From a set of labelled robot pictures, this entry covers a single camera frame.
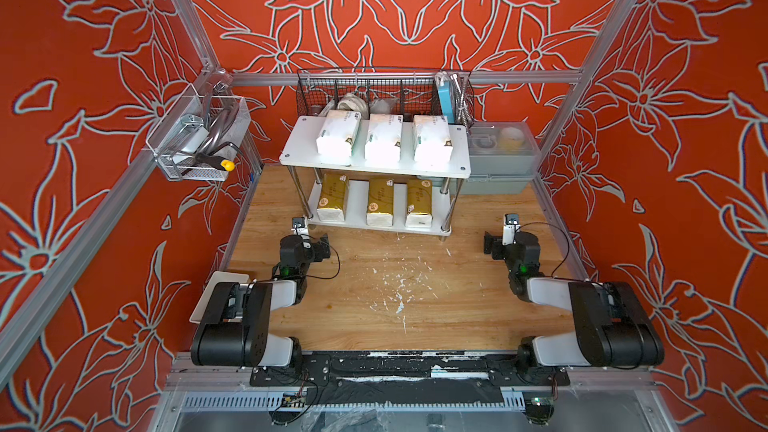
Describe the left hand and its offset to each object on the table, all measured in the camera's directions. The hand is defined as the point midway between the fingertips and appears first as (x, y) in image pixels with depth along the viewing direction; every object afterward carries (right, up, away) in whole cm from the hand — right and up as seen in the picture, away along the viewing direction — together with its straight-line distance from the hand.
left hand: (311, 234), depth 93 cm
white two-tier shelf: (+22, +18, -19) cm, 34 cm away
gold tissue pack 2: (+22, +10, -1) cm, 24 cm away
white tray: (-25, -11, -10) cm, 29 cm away
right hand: (+59, +2, -1) cm, 60 cm away
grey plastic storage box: (+63, +24, +4) cm, 68 cm away
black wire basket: (+22, +46, +2) cm, 52 cm away
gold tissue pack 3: (+34, +10, -1) cm, 36 cm away
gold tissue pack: (+7, +9, -3) cm, 12 cm away
